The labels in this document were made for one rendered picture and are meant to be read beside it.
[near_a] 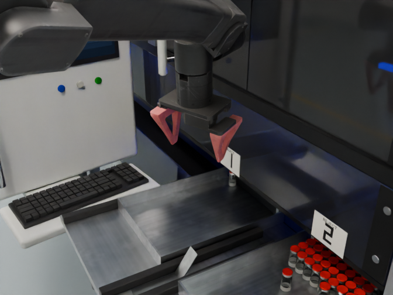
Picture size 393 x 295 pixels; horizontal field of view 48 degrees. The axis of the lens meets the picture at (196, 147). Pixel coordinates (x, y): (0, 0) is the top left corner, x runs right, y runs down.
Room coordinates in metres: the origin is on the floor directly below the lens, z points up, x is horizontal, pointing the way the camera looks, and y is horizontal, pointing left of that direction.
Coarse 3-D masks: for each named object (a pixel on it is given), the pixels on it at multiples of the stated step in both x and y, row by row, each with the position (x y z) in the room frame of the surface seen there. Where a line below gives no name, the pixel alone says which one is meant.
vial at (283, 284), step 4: (284, 276) 0.67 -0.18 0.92; (288, 276) 0.66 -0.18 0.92; (284, 280) 0.66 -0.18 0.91; (288, 280) 0.66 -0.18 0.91; (280, 284) 0.68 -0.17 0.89; (284, 284) 0.66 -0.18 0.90; (288, 284) 0.66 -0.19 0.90; (280, 288) 0.67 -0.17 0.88; (284, 288) 0.66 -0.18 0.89; (288, 288) 0.66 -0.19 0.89
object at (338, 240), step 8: (320, 216) 0.70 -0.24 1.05; (312, 224) 0.71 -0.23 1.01; (320, 224) 0.69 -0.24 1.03; (328, 224) 0.68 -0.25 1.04; (312, 232) 0.71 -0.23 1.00; (320, 232) 0.69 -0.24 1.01; (336, 232) 0.66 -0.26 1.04; (344, 232) 0.64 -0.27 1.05; (320, 240) 0.69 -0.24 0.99; (328, 240) 0.67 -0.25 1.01; (336, 240) 0.66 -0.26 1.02; (344, 240) 0.64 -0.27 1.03; (336, 248) 0.65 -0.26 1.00; (344, 248) 0.64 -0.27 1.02
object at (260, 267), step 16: (288, 240) 0.80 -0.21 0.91; (304, 240) 0.82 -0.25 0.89; (240, 256) 0.73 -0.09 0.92; (256, 256) 0.75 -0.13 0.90; (272, 256) 0.77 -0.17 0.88; (288, 256) 0.77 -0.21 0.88; (208, 272) 0.69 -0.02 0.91; (224, 272) 0.71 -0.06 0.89; (240, 272) 0.72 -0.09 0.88; (256, 272) 0.72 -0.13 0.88; (272, 272) 0.72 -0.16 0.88; (192, 288) 0.67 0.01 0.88; (208, 288) 0.67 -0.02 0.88; (224, 288) 0.67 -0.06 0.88; (240, 288) 0.67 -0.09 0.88; (256, 288) 0.67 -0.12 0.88; (272, 288) 0.67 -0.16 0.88; (304, 288) 0.67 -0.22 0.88
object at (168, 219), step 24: (144, 192) 0.99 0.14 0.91; (168, 192) 1.03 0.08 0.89; (192, 192) 1.03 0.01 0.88; (216, 192) 1.03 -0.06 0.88; (240, 192) 1.03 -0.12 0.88; (144, 216) 0.92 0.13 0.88; (168, 216) 0.92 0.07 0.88; (192, 216) 0.92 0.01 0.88; (216, 216) 0.92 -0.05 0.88; (240, 216) 0.92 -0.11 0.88; (264, 216) 0.92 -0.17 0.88; (144, 240) 0.80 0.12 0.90; (168, 240) 0.83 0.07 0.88; (192, 240) 0.83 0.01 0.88; (216, 240) 0.80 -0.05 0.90
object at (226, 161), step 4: (228, 148) 0.98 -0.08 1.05; (228, 152) 0.98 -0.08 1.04; (232, 152) 0.96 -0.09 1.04; (224, 156) 0.99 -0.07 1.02; (228, 156) 0.98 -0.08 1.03; (236, 156) 0.95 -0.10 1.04; (224, 160) 0.99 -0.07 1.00; (228, 160) 0.98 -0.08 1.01; (232, 160) 0.96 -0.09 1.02; (236, 160) 0.95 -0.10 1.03; (224, 164) 0.99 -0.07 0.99; (228, 164) 0.98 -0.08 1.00; (232, 164) 0.96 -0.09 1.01; (236, 164) 0.95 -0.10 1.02; (228, 168) 0.98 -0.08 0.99; (232, 168) 0.96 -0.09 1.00; (236, 168) 0.95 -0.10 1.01; (236, 172) 0.94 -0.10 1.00
